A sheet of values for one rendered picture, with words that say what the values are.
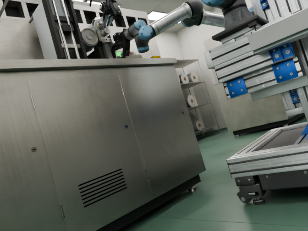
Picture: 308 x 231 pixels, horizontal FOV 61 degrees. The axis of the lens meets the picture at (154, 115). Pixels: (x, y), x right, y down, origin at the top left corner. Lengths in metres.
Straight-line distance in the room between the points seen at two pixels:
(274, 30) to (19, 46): 1.54
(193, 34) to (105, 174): 5.92
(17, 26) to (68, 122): 0.99
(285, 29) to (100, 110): 0.90
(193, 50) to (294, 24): 5.83
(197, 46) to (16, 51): 5.39
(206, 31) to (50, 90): 5.75
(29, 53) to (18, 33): 0.15
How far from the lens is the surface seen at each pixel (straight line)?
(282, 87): 1.43
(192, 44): 6.97
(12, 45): 2.00
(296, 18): 1.18
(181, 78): 5.97
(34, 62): 1.27
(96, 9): 2.49
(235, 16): 1.38
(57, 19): 1.65
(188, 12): 1.71
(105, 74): 1.46
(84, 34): 1.85
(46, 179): 1.20
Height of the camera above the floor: 0.45
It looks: 3 degrees up
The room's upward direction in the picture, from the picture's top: 16 degrees counter-clockwise
